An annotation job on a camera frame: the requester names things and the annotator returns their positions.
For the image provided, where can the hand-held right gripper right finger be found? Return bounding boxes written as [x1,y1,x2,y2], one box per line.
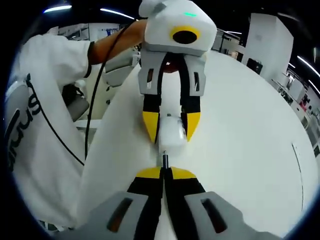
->
[163,165,285,240]

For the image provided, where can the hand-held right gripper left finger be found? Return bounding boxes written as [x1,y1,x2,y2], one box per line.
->
[57,166,165,240]

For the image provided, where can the white charger adapter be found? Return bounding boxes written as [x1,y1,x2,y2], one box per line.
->
[156,114,188,151]

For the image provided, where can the black Type-C cable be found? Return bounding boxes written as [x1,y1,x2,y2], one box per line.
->
[161,149,170,175]

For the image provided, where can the thin dark desk strip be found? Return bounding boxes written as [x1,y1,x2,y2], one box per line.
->
[291,142,305,214]

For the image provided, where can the black box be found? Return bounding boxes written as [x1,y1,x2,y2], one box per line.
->
[246,57,264,75]

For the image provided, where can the grey chair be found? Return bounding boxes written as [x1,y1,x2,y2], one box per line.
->
[61,83,91,124]

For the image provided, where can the person in white shirt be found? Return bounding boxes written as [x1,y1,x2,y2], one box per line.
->
[3,33,112,229]

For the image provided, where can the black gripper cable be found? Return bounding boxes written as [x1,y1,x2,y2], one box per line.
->
[83,19,141,161]

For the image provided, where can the thin black cable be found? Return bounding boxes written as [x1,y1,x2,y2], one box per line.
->
[26,73,85,167]

